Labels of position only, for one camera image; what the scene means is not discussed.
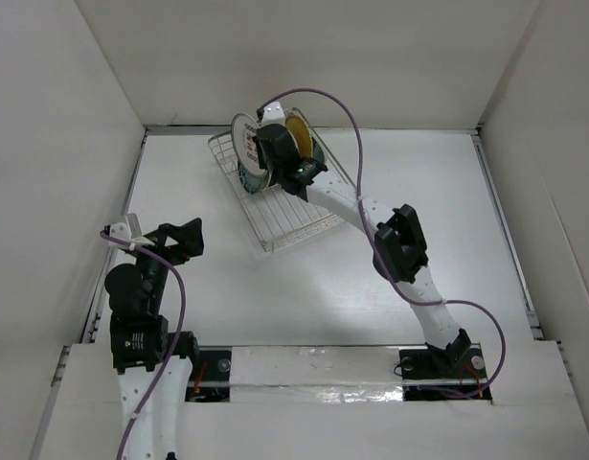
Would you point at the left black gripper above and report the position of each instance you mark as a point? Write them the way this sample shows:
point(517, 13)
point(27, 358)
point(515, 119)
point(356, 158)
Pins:
point(187, 239)

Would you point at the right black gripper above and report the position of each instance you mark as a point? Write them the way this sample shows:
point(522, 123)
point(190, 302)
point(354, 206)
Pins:
point(262, 162)

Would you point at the bamboo pattern round plate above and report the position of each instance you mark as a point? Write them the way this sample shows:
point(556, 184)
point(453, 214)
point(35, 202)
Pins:
point(299, 130)

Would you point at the white plate with red characters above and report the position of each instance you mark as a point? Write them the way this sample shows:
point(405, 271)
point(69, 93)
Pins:
point(243, 134)

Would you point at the blue green patterned plate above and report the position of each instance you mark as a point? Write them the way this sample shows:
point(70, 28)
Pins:
point(248, 180)

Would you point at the light green rectangular tray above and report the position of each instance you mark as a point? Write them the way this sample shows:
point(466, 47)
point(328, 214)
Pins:
point(318, 153)

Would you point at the cream plate with black patch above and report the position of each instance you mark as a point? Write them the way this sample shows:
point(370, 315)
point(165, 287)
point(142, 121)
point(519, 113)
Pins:
point(266, 181)

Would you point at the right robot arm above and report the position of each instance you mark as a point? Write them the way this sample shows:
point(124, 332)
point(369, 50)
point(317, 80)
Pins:
point(398, 243)

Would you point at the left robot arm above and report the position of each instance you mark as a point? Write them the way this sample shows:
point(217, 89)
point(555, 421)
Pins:
point(153, 364)

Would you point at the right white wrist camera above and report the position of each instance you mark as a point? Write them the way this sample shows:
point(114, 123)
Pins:
point(271, 114)

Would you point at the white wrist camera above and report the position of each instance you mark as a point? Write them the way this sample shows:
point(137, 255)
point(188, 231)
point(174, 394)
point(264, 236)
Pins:
point(271, 114)
point(124, 233)

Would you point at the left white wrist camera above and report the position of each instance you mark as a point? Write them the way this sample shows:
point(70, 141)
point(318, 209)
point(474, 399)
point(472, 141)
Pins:
point(124, 233)

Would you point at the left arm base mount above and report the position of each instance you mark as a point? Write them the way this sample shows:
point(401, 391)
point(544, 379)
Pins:
point(210, 379)

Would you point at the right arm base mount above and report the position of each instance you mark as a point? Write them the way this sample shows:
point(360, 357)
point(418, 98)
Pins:
point(423, 382)

